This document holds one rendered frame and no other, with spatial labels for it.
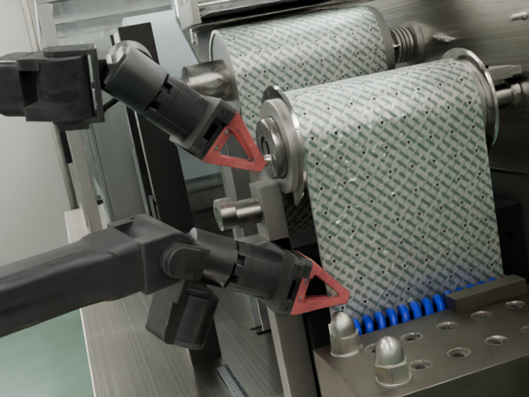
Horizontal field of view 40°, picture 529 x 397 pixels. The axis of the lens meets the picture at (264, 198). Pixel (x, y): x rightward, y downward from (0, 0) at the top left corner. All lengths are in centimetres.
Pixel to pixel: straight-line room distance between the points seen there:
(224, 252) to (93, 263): 16
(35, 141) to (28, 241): 84
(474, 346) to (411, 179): 22
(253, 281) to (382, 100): 26
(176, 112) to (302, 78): 32
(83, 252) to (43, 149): 565
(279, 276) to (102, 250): 21
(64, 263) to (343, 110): 36
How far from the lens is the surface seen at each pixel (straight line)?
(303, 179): 84
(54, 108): 81
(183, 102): 81
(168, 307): 80
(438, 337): 83
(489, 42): 106
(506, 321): 86
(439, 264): 93
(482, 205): 95
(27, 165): 638
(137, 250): 73
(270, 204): 91
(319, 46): 110
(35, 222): 644
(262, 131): 89
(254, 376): 113
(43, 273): 70
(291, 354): 97
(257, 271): 82
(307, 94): 87
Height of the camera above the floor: 136
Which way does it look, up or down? 11 degrees down
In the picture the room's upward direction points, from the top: 11 degrees counter-clockwise
